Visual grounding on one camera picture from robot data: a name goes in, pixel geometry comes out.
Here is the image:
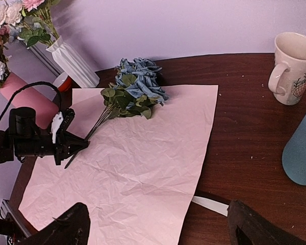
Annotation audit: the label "aluminium rail base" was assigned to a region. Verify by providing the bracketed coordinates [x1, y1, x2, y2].
[0, 199, 38, 244]

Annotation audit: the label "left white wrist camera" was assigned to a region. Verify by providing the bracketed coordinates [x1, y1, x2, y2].
[50, 108, 75, 144]

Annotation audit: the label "pink wrapping paper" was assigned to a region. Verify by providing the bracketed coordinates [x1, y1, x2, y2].
[19, 85, 218, 244]

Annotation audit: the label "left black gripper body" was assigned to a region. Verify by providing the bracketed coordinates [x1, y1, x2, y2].
[9, 107, 67, 165]

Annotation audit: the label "pastel flowers in white vase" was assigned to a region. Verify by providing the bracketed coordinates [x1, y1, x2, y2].
[0, 0, 60, 48]

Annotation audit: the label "pink vase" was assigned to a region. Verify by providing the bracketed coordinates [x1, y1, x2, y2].
[0, 72, 59, 129]

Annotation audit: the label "teal vase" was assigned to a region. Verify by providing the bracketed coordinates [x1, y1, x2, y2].
[282, 115, 306, 186]

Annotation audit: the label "blue hydrangea stem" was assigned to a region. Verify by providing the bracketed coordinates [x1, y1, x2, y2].
[64, 57, 170, 169]

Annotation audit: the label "cream floral mug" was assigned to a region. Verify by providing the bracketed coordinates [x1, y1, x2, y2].
[268, 32, 306, 106]

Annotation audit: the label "left aluminium post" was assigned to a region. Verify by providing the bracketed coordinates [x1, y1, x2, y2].
[20, 41, 63, 77]

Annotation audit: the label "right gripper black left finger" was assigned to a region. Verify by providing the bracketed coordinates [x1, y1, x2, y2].
[19, 202, 91, 245]

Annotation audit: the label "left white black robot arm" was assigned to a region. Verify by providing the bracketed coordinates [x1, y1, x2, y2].
[0, 107, 89, 165]

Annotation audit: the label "cream printed ribbon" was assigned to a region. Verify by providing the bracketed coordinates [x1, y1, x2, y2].
[192, 196, 229, 217]

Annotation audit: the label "left black cable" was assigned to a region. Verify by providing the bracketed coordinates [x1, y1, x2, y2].
[0, 81, 63, 133]

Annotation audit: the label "red white bowl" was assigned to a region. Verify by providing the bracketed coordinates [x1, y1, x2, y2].
[53, 72, 72, 92]

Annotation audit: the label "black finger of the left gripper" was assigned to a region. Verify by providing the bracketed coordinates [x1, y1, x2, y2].
[60, 146, 84, 162]
[63, 131, 89, 150]

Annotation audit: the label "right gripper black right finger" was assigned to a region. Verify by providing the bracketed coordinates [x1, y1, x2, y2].
[227, 200, 306, 244]

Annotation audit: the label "white ribbed vase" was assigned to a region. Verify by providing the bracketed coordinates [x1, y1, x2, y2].
[46, 36, 100, 88]

